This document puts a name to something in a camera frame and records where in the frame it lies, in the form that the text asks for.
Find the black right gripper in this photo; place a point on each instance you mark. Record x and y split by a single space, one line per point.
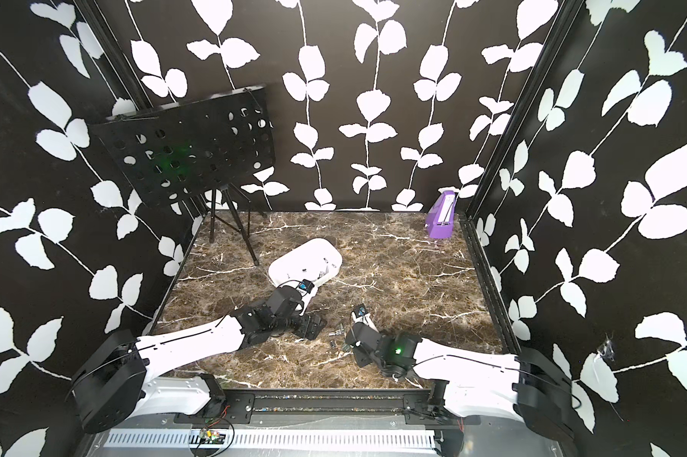
359 360

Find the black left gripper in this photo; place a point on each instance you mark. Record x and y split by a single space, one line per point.
313 332

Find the white plastic storage box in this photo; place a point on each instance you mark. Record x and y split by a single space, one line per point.
317 261

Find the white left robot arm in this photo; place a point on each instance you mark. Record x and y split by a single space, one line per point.
127 376

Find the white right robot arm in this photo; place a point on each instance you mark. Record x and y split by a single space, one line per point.
526 387

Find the purple box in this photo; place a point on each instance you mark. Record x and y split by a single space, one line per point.
440 220

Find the black tripod music stand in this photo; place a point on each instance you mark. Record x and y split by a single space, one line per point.
183 150

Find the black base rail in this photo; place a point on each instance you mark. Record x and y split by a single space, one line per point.
242 406

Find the white perforated cable duct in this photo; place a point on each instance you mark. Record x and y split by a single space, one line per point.
416 441

